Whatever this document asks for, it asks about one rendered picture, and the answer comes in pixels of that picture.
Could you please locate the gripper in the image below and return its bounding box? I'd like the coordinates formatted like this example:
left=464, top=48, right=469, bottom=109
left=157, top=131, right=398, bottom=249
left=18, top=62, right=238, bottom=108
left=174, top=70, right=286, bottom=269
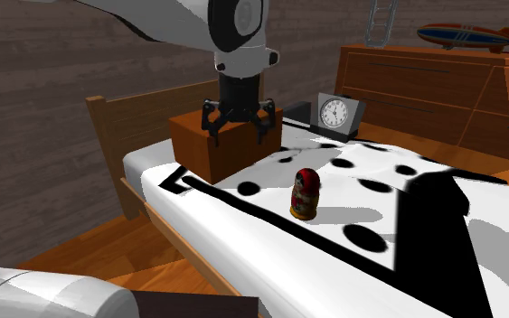
left=200, top=72, right=278, bottom=147

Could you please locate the brown wooden box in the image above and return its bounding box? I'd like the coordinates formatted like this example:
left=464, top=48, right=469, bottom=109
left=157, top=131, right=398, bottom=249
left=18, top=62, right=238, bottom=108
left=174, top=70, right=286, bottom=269
left=168, top=107, right=284, bottom=185

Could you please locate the red nesting doll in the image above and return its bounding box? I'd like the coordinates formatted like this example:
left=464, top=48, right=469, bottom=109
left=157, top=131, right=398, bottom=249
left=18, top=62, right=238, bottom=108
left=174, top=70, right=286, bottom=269
left=288, top=167, right=322, bottom=221

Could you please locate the grey table clock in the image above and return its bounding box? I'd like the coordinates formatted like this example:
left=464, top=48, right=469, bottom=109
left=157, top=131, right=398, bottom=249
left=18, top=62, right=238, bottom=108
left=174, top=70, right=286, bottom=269
left=309, top=91, right=367, bottom=144

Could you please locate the wooden bed with dotted cover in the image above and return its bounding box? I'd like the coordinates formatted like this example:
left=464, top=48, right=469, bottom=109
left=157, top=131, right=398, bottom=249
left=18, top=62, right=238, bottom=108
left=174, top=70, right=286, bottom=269
left=85, top=79, right=509, bottom=318

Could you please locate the grey metal ladder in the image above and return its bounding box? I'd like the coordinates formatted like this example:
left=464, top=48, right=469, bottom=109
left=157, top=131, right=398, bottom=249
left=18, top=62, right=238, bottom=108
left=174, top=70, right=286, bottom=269
left=363, top=0, right=400, bottom=49

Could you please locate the wooden chest of drawers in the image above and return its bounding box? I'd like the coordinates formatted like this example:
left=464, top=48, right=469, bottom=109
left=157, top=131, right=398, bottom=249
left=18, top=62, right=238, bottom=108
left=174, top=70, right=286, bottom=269
left=335, top=23, right=509, bottom=167

